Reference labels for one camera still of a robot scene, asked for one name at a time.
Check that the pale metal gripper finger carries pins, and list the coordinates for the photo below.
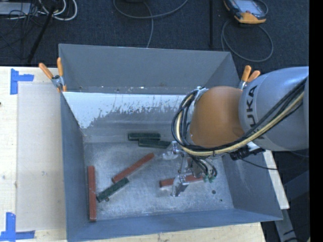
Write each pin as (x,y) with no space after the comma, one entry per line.
(182,187)
(174,188)

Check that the dark green flat block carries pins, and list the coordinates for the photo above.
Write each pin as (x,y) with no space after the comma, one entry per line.
(143,136)
(112,189)
(154,143)

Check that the black cylinder on white bracket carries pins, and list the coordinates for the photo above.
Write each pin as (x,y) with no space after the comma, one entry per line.
(241,154)

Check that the pale wood flat board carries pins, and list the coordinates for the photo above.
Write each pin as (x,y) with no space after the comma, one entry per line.
(38,155)

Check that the red-brown flat block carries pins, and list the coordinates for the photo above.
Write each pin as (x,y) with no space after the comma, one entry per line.
(92,193)
(166,182)
(133,168)

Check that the grey metal bin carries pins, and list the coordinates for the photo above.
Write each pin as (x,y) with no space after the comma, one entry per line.
(141,69)

